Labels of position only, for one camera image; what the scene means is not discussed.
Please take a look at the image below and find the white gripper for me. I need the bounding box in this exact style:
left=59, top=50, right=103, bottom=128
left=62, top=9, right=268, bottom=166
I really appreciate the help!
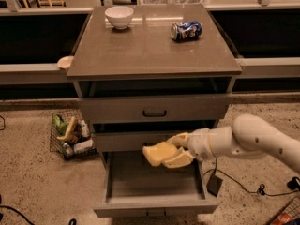
left=162, top=128, right=215, bottom=169

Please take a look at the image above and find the black cable at left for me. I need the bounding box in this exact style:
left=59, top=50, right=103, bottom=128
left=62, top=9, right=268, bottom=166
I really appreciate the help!
left=0, top=193, right=36, bottom=225

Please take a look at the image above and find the white packet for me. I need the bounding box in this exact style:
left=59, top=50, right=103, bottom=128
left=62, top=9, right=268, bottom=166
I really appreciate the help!
left=73, top=139, right=93, bottom=154

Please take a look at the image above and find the grey drawer cabinet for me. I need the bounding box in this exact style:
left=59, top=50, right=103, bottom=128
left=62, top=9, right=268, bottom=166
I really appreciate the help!
left=67, top=3, right=244, bottom=167

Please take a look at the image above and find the grey bottom drawer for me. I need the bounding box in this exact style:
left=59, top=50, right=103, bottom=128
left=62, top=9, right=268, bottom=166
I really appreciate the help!
left=95, top=151, right=218, bottom=218

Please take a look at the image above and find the wire basket at right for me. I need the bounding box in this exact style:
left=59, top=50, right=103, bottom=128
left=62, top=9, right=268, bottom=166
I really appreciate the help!
left=267, top=196, right=300, bottom=225

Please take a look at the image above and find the yellow sponge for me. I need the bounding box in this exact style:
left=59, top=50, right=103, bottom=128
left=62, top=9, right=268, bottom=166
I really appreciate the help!
left=142, top=142, right=177, bottom=167

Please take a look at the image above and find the red can in basket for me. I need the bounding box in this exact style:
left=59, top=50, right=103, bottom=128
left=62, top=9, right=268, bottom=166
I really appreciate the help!
left=270, top=213, right=293, bottom=225

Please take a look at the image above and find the grey middle drawer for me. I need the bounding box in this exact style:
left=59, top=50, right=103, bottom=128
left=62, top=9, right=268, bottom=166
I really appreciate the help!
left=92, top=120, right=218, bottom=152

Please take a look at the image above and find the black wire basket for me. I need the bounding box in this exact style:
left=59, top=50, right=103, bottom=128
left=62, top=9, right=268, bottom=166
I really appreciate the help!
left=50, top=110, right=98, bottom=160

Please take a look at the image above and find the green snack bag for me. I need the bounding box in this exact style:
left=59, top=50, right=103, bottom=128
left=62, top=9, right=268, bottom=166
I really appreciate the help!
left=52, top=114, right=68, bottom=136

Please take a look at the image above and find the yellow banana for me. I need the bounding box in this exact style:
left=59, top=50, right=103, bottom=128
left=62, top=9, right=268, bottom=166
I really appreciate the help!
left=57, top=116, right=78, bottom=143

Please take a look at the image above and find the white ceramic bowl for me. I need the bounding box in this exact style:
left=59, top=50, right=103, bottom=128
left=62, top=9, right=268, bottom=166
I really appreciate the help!
left=105, top=6, right=134, bottom=29

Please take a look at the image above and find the blue crushed soda can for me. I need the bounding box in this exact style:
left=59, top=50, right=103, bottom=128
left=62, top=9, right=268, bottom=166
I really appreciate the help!
left=171, top=21, right=203, bottom=41

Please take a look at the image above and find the white small bottle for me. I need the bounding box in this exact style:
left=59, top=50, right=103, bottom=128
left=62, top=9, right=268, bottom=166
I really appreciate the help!
left=80, top=120, right=90, bottom=138

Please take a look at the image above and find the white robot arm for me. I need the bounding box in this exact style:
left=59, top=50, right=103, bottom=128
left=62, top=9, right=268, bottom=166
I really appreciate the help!
left=167, top=114, right=300, bottom=173

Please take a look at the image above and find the grey top drawer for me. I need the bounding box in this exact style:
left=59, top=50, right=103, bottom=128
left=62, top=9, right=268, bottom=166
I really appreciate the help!
left=78, top=93, right=231, bottom=123

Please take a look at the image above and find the grey drawer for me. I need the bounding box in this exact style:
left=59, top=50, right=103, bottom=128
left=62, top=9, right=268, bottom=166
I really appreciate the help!
left=78, top=93, right=231, bottom=123
left=92, top=120, right=218, bottom=152
left=95, top=151, right=218, bottom=218

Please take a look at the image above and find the black floor cable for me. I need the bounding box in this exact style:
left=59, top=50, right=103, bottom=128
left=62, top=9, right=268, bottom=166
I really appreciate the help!
left=203, top=157, right=300, bottom=198

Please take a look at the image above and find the black power adapter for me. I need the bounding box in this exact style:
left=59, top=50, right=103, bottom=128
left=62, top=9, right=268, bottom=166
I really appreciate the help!
left=207, top=172, right=223, bottom=197

